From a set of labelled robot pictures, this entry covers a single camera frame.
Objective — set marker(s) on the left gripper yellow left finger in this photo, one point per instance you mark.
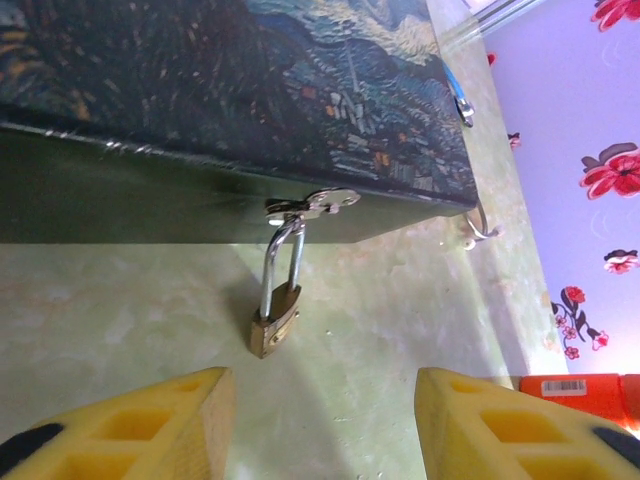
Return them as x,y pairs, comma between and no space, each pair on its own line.
150,430

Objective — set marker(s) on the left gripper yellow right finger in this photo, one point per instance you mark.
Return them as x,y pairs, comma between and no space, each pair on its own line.
500,435

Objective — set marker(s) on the small brass padlock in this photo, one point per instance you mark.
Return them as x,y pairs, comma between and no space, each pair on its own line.
275,330

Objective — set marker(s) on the starry night tin box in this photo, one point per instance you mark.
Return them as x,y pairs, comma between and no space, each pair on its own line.
200,100

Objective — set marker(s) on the orange box with barcode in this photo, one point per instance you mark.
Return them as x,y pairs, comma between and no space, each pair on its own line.
575,397

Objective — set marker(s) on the silver box latch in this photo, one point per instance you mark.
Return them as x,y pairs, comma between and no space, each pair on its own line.
332,200

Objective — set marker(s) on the right aluminium corner post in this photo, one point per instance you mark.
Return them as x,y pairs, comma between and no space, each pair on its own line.
500,12

